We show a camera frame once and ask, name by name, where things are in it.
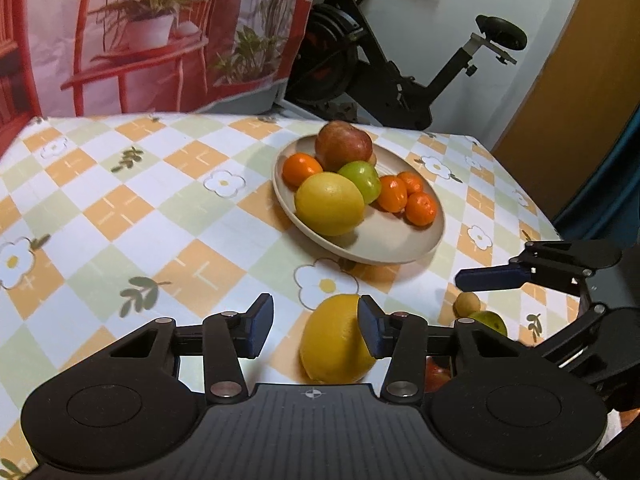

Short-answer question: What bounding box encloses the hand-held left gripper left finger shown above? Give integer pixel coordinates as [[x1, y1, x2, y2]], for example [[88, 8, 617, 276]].
[[75, 293, 275, 405]]

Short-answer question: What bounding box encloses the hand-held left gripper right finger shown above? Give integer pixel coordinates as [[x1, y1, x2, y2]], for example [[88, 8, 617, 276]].
[[357, 295, 556, 404]]

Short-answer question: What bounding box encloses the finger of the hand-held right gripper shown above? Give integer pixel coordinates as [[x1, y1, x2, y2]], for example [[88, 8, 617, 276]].
[[542, 303, 609, 369], [456, 240, 623, 292]]

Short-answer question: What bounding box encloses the small brown kiwi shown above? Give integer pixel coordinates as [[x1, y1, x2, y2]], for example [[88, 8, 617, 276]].
[[453, 292, 482, 318]]

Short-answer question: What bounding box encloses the large yellow orange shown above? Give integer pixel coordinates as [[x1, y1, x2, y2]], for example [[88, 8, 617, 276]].
[[299, 294, 381, 385]]

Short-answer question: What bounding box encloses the small yellow-green fruit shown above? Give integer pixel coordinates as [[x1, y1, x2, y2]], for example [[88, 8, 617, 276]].
[[467, 310, 508, 338]]

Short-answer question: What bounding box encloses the beige round plate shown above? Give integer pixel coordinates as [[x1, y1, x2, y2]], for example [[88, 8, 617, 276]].
[[271, 135, 446, 266]]

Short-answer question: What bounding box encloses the small orange mandarin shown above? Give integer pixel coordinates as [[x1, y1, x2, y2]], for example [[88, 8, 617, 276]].
[[396, 171, 425, 196]]

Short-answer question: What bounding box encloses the yellow lemon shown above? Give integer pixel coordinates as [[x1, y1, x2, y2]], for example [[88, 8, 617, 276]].
[[294, 171, 366, 237]]

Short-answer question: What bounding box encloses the green apple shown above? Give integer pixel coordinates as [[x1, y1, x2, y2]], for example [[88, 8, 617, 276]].
[[336, 160, 382, 205]]

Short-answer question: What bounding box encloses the dark red apple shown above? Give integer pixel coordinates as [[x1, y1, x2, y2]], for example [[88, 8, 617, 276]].
[[314, 121, 375, 172]]

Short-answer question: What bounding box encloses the checkered floral tablecloth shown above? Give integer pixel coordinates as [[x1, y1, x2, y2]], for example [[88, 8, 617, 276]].
[[0, 112, 581, 480]]

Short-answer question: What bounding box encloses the wooden door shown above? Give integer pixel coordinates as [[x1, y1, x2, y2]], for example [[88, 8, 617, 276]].
[[492, 0, 640, 221]]

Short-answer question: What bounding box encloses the black exercise bike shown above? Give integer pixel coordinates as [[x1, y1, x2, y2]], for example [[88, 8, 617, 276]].
[[285, 0, 528, 132]]

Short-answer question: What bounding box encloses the pink printed backdrop cloth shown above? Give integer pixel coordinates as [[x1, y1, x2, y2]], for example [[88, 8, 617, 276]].
[[0, 0, 326, 123]]

